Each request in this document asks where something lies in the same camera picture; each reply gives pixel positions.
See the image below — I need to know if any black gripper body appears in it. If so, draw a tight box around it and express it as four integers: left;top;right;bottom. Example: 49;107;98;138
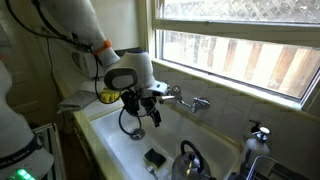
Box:
121;81;169;116

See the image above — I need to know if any black yellow sponge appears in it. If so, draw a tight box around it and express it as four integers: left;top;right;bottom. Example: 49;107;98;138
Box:
144;148;166;168

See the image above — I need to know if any chrome wall tap faucet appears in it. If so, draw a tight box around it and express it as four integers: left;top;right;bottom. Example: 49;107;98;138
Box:
158;85;212;114

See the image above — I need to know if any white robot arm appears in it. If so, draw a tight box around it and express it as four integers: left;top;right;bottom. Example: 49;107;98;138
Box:
0;0;167;180

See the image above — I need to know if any sink drain strainer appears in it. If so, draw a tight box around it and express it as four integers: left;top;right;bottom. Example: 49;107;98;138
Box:
130;129;146;141

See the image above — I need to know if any white kitchen sink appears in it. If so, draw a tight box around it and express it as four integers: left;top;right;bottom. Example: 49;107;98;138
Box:
90;105;240;180

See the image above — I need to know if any grey folded cloth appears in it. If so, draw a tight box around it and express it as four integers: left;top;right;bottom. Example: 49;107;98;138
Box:
57;90;97;114

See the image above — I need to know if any white countertop appliance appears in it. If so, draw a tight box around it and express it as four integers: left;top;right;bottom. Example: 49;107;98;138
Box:
71;51;103;79

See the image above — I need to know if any metal spoon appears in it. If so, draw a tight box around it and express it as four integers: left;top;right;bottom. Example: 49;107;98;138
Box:
146;166;158;180

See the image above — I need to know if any white upper cabinet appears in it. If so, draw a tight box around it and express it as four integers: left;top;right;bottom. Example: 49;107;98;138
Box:
91;0;139;50

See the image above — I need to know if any white soap pump bottle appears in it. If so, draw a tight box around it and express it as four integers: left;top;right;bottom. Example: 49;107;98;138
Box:
241;127;270;167

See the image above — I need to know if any dish drying rack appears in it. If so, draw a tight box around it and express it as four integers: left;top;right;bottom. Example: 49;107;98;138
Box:
229;155;311;180

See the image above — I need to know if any steel kettle black handle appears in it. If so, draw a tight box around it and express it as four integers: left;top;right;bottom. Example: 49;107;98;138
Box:
171;140;217;180

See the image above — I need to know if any window with white frame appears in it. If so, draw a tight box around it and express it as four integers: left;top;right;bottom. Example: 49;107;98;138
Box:
151;0;320;109

